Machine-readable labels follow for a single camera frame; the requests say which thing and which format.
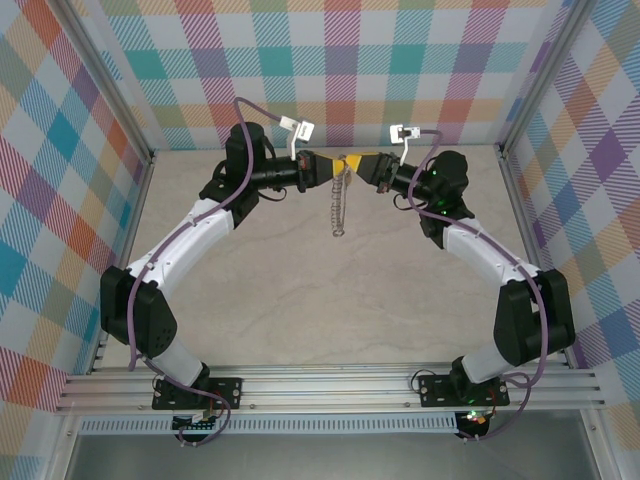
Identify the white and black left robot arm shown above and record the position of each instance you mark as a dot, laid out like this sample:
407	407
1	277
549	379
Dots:
180	240

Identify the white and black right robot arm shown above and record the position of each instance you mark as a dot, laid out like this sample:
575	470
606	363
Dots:
530	320

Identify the aluminium side rail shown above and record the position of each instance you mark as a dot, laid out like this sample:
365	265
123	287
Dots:
131	225
527	225

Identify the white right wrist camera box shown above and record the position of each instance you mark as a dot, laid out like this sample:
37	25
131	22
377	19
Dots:
397	134

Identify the grey metal panel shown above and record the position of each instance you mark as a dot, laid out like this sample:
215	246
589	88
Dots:
325	457

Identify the aluminium mounting rail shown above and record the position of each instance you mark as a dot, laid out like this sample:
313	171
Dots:
325	390

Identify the aluminium frame post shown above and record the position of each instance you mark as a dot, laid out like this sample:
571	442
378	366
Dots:
106	75
545	75

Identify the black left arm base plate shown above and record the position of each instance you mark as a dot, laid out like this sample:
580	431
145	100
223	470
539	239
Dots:
227	392

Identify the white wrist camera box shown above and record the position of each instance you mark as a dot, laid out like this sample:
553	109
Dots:
397	134
304	131

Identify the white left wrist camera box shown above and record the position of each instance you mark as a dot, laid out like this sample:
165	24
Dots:
304	131

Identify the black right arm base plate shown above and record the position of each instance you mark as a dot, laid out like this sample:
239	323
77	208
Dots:
435	390

